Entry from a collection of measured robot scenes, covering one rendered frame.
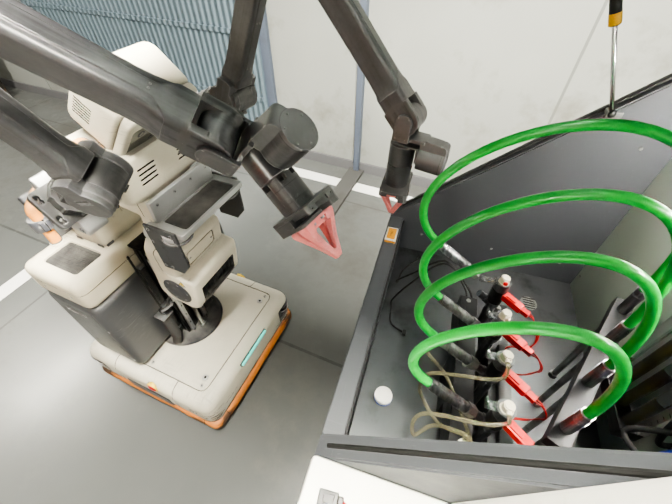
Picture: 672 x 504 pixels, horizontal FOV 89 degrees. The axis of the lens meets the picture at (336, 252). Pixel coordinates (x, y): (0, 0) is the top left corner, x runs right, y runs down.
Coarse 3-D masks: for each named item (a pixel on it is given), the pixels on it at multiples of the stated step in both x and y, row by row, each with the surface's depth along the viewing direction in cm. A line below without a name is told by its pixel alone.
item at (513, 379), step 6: (510, 372) 55; (510, 378) 54; (516, 378) 54; (510, 384) 55; (516, 384) 54; (522, 384) 54; (516, 390) 54; (522, 390) 53; (528, 390) 53; (528, 396) 53; (534, 396) 53
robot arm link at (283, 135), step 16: (240, 112) 48; (272, 112) 42; (288, 112) 43; (256, 128) 44; (272, 128) 41; (288, 128) 42; (304, 128) 44; (240, 144) 48; (256, 144) 44; (272, 144) 43; (288, 144) 42; (304, 144) 43; (208, 160) 46; (224, 160) 45; (240, 160) 46; (272, 160) 45; (288, 160) 45
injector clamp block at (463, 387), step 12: (468, 300) 77; (468, 312) 75; (456, 324) 75; (468, 348) 69; (492, 348) 69; (456, 360) 67; (456, 372) 66; (468, 372) 66; (444, 384) 73; (456, 384) 64; (468, 384) 64; (468, 396) 63; (492, 396) 63; (444, 408) 67; (480, 408) 65; (444, 420) 64; (444, 432) 62
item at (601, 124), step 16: (544, 128) 44; (560, 128) 43; (576, 128) 42; (592, 128) 42; (608, 128) 41; (624, 128) 41; (640, 128) 40; (656, 128) 40; (496, 144) 47; (512, 144) 46; (464, 160) 50; (448, 176) 52; (432, 192) 55; (432, 240) 62; (656, 272) 53
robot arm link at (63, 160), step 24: (0, 96) 47; (0, 120) 47; (24, 120) 50; (24, 144) 51; (48, 144) 53; (72, 144) 56; (96, 144) 61; (48, 168) 56; (72, 168) 56; (72, 192) 58; (96, 192) 60; (96, 216) 65
